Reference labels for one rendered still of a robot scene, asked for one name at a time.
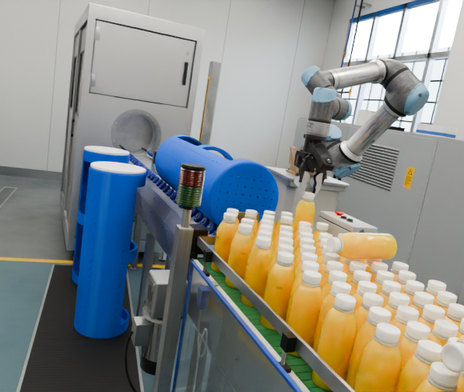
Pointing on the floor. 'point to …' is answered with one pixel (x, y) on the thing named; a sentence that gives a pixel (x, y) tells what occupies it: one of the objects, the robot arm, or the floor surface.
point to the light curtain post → (209, 102)
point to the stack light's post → (173, 308)
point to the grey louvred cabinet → (419, 198)
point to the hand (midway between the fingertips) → (308, 194)
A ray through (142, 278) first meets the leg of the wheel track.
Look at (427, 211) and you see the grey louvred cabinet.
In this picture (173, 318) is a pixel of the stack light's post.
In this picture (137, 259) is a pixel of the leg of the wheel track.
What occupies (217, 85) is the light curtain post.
